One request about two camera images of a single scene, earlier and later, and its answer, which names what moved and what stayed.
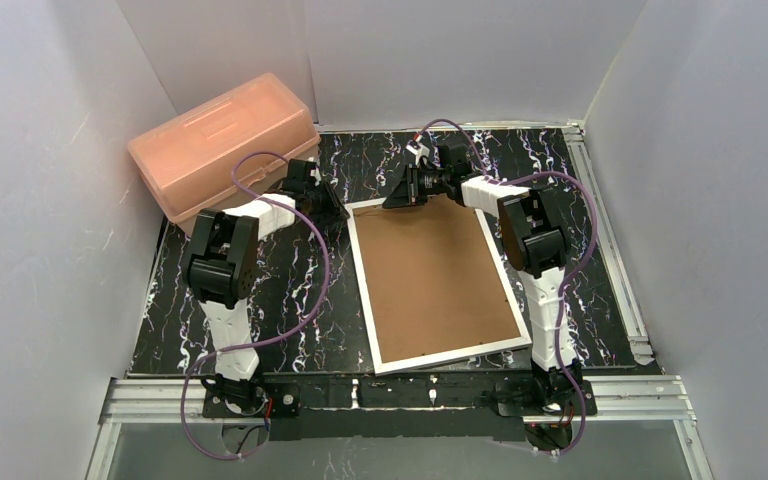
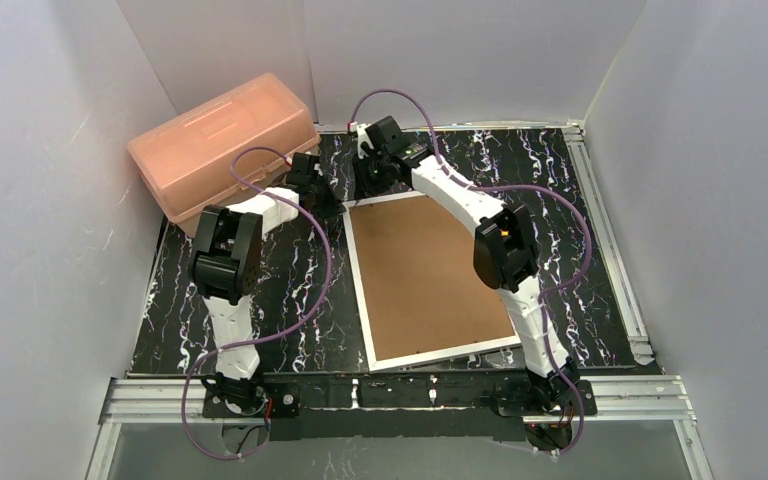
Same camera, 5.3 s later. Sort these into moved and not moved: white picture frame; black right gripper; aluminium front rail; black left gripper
Moved: black right gripper
Not moved: aluminium front rail; black left gripper; white picture frame
